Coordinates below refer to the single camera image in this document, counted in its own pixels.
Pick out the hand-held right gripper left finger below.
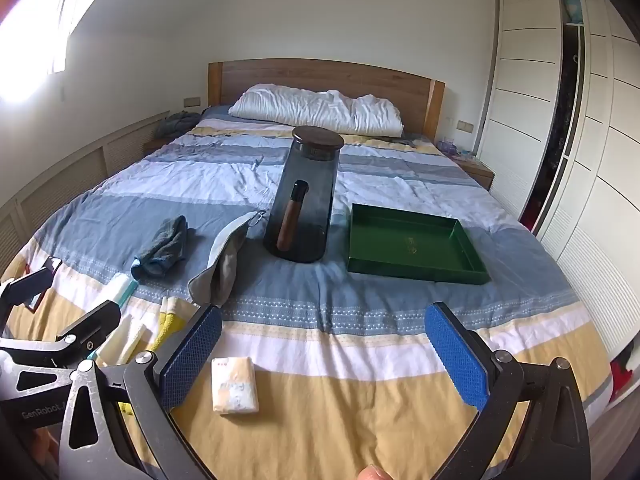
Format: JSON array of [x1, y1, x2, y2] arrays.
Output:
[[59, 302, 223, 480]]

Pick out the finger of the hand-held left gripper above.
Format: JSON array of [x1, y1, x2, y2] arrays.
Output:
[[0, 300, 123, 368], [0, 257, 63, 321]]

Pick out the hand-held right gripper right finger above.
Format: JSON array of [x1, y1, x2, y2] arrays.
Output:
[[424, 302, 591, 480]]

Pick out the clear plastic packet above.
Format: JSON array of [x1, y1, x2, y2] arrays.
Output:
[[87, 273, 151, 368]]

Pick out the tissue packet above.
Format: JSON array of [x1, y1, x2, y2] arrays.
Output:
[[211, 356, 261, 415]]

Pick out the white knitted cloth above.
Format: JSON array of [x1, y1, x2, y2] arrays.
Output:
[[187, 211, 266, 307]]

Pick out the dark grey towel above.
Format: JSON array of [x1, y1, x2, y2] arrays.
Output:
[[131, 215, 190, 278]]

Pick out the green tray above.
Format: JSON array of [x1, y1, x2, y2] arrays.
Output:
[[346, 202, 492, 286]]

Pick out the yellow white cloth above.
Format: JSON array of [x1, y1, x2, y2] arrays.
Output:
[[150, 296, 201, 355]]

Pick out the striped duvet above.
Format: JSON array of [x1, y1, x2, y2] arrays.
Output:
[[0, 120, 613, 480]]

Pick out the red white object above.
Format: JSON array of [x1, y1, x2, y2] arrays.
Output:
[[612, 345, 638, 401]]

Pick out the wooden nightstand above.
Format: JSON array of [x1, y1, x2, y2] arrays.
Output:
[[445, 152, 496, 191]]

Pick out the purple object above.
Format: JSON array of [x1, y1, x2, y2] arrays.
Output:
[[440, 137, 473, 158]]

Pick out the grey clothes pile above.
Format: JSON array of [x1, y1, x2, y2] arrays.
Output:
[[156, 111, 203, 138]]

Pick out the window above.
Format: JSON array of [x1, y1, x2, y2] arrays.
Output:
[[0, 0, 126, 106]]

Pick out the hanging clothes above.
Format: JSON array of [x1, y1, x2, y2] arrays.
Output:
[[520, 25, 586, 233]]

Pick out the white pillow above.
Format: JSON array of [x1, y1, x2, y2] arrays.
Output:
[[228, 84, 405, 137]]

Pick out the white wardrobe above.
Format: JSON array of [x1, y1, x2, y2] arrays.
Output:
[[475, 0, 640, 361]]

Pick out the wooden headboard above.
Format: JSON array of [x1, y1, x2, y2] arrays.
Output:
[[207, 58, 446, 133]]

